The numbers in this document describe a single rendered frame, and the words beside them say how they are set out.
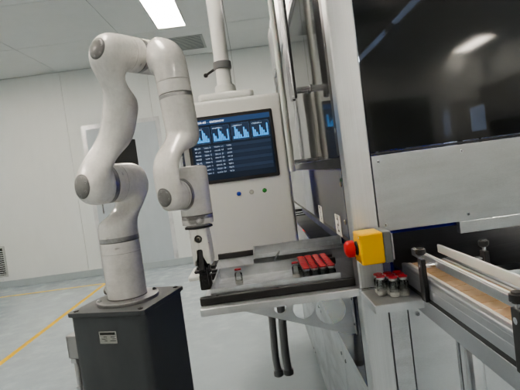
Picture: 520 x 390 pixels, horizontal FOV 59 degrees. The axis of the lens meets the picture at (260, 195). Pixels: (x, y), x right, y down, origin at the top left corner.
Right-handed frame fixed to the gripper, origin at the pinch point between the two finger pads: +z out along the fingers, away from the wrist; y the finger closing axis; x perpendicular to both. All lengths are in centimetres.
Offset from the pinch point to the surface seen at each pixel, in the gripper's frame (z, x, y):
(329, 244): 4, -42, 54
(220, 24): -98, -10, 95
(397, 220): -12, -50, -12
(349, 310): 12.6, -37.5, -1.2
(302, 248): 4, -32, 54
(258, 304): 4.8, -13.4, -11.0
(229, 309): 5.0, -6.2, -11.0
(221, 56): -83, -9, 95
